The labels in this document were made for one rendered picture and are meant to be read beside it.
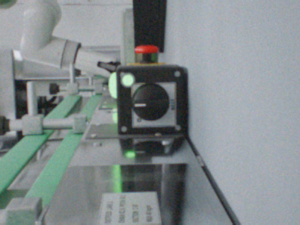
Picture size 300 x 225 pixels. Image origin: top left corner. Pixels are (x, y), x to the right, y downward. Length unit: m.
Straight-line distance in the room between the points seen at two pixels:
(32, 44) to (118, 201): 1.13
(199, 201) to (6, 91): 1.95
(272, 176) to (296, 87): 0.06
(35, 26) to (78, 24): 3.56
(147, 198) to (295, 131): 0.21
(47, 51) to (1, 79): 0.83
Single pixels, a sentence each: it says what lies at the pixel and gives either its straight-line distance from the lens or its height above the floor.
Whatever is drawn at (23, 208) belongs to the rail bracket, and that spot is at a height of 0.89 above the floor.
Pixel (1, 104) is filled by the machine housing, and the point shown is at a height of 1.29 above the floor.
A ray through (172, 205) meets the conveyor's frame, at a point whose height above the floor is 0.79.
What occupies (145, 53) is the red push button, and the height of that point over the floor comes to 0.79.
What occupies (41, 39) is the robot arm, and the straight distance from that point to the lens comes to 1.55.
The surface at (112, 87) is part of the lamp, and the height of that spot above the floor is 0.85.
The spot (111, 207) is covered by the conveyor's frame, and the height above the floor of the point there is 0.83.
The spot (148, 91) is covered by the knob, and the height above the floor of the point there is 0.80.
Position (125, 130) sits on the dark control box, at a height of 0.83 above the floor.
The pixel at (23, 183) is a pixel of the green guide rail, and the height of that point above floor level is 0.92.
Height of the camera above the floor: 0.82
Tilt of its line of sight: 2 degrees down
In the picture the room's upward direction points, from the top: 91 degrees counter-clockwise
